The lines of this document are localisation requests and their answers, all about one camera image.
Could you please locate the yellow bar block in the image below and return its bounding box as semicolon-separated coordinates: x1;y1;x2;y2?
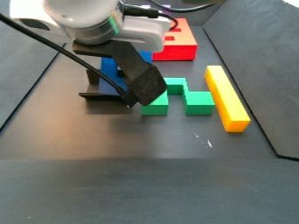
205;66;250;133

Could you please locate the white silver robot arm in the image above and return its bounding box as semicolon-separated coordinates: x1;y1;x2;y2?
10;0;171;53

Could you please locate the blue U-shaped block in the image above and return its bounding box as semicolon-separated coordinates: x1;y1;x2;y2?
98;51;155;97

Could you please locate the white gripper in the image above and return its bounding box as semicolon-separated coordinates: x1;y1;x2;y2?
10;0;171;53

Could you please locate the black cable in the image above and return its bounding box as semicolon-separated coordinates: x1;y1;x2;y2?
0;13;139;109

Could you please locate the red base block with slots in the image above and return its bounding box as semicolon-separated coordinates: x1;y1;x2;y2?
154;17;198;61

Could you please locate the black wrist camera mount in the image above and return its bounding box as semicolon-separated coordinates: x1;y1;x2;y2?
73;40;167;106

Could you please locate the green zigzag block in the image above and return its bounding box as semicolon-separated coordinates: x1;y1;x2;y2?
141;78;215;116

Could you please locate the black angle fixture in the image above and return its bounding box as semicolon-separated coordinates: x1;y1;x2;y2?
79;70;137;105

